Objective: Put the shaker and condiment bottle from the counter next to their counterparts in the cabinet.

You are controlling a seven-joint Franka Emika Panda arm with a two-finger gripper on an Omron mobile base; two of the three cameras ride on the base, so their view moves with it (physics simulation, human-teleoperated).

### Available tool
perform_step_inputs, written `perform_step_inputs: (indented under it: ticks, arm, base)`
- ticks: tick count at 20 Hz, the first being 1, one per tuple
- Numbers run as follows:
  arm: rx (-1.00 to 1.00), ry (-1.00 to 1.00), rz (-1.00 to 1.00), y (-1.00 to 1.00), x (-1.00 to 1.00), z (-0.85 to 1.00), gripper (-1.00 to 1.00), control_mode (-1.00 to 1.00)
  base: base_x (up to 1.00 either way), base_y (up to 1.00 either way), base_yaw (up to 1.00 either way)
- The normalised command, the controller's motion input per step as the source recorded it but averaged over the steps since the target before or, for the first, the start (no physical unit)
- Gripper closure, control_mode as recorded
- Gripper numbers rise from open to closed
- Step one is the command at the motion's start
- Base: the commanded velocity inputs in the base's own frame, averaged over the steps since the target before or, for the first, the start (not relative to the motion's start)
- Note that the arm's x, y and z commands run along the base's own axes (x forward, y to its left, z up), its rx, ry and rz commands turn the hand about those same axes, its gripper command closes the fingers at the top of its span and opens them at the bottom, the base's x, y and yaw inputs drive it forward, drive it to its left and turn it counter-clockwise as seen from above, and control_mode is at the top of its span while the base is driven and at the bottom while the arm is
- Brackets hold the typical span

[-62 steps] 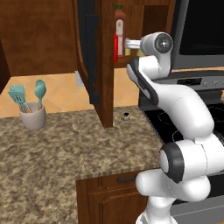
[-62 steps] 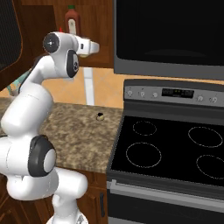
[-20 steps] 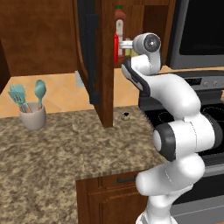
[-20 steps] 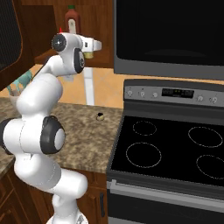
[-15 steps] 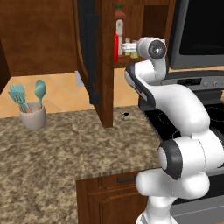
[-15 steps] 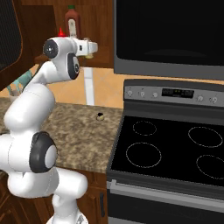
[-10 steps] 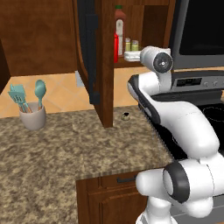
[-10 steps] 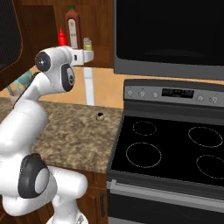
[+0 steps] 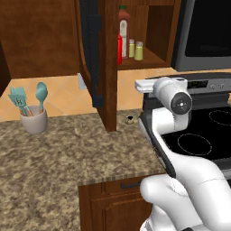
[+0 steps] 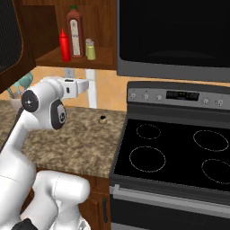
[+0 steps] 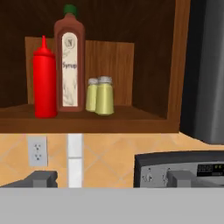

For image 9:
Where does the small pale green shaker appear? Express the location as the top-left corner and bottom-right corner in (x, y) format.
(128, 38), (136, 59)

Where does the wooden cabinet door black handle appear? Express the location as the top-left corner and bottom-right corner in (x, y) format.
(75, 0), (118, 133)

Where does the small tan dark shaker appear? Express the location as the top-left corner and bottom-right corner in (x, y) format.
(125, 115), (136, 125)

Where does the large pale green shaker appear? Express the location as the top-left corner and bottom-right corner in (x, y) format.
(134, 41), (144, 62)

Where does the wooden base cabinet door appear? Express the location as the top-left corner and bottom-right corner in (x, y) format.
(89, 193), (153, 231)

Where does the wooden wall cabinet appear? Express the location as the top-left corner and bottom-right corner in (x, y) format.
(116, 0), (182, 72)

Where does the grey utensil pot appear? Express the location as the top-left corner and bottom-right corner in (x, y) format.
(19, 105), (49, 135)

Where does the teal slotted spatula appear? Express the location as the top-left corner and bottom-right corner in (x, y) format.
(7, 86), (33, 117)

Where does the teal spoon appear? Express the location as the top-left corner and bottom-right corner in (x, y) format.
(35, 81), (49, 115)

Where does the red condiment bottle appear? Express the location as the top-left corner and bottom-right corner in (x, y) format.
(116, 33), (124, 66)

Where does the white wall outlet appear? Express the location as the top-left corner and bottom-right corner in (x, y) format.
(77, 72), (88, 91)

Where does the black glass hob stove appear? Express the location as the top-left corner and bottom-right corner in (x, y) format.
(142, 71), (231, 182)

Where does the black drawer handle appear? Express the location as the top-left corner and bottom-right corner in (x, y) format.
(120, 180), (143, 190)

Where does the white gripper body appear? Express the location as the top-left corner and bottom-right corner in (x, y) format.
(134, 79), (158, 94)

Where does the wooden drawer front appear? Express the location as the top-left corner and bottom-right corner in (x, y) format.
(103, 176), (146, 195)

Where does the grey microwave oven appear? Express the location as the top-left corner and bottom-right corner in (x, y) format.
(171, 0), (231, 73)

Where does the tall brown sauce bottle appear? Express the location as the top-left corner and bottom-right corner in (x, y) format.
(117, 5), (131, 60)

